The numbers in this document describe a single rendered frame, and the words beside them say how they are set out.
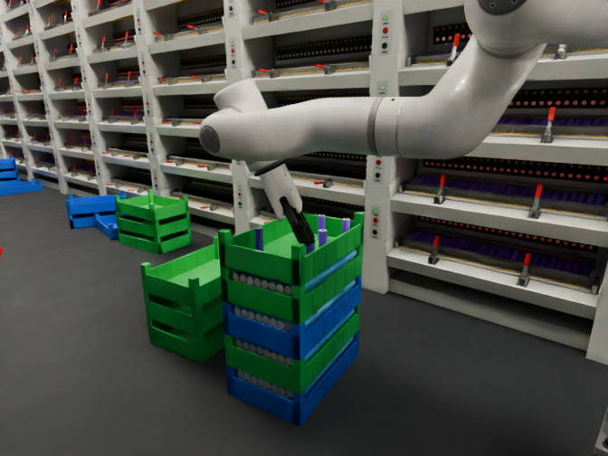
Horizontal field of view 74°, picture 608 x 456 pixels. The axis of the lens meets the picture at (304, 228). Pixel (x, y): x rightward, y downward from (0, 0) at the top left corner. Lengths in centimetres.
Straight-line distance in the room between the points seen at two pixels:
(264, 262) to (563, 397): 76
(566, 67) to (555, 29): 68
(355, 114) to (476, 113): 17
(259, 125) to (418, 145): 24
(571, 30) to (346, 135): 30
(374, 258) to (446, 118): 93
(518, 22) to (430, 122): 15
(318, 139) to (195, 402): 66
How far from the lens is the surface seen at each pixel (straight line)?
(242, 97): 75
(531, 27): 53
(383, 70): 138
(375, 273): 148
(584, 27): 56
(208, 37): 196
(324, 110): 66
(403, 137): 61
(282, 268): 76
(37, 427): 109
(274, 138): 66
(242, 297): 86
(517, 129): 130
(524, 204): 132
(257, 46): 186
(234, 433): 94
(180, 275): 126
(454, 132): 59
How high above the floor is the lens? 64
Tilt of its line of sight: 16 degrees down
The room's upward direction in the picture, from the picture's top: straight up
